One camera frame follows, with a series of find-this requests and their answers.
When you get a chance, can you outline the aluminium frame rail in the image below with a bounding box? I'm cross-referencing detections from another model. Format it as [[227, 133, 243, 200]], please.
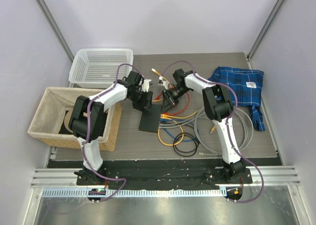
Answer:
[[31, 166, 300, 190]]

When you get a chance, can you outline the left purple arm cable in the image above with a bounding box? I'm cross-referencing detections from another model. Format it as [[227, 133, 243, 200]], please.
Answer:
[[81, 63, 146, 202]]

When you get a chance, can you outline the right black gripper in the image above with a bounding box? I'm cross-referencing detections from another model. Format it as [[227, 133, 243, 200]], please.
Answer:
[[161, 86, 190, 114]]

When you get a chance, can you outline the white slotted cable duct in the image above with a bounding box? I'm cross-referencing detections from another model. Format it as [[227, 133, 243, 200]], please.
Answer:
[[42, 187, 227, 199]]

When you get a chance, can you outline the black network switch box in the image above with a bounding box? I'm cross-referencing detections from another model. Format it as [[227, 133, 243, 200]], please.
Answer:
[[138, 104, 161, 133]]

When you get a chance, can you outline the white perforated plastic basket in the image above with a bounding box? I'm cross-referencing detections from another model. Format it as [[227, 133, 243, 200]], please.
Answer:
[[69, 48, 133, 88]]

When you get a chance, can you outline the brown tape roll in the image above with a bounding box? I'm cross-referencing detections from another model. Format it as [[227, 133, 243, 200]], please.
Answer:
[[64, 110, 73, 133]]

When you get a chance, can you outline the grey ethernet cable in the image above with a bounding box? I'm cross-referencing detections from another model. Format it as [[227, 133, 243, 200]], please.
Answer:
[[158, 106, 254, 156]]

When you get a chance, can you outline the looped orange ethernet cable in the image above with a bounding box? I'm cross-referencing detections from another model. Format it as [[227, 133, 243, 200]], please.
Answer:
[[158, 118, 217, 147]]

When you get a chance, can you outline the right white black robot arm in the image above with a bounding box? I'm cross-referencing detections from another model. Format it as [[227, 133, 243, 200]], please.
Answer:
[[162, 69, 246, 183]]

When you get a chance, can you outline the long orange ethernet cable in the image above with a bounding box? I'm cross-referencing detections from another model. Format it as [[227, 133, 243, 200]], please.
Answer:
[[151, 68, 205, 119]]

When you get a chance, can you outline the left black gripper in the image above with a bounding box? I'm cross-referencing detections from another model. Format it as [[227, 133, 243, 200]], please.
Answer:
[[128, 89, 153, 114]]

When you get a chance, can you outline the wicker basket with liner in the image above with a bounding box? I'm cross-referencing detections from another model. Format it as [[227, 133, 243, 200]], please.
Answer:
[[28, 87, 122, 151]]

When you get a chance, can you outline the blue ethernet cable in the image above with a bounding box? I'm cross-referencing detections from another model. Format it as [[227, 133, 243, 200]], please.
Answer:
[[158, 120, 198, 143]]

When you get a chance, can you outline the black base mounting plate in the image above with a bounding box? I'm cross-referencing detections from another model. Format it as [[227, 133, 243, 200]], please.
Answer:
[[47, 157, 282, 182]]

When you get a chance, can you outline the blue plaid cloth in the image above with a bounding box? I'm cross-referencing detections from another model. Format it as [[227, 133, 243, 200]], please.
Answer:
[[208, 67, 266, 131]]

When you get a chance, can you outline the black ethernet cable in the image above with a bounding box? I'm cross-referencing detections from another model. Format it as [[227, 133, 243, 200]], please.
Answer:
[[172, 122, 200, 157]]

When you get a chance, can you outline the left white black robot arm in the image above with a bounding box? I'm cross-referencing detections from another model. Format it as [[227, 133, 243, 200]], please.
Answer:
[[69, 71, 153, 185]]

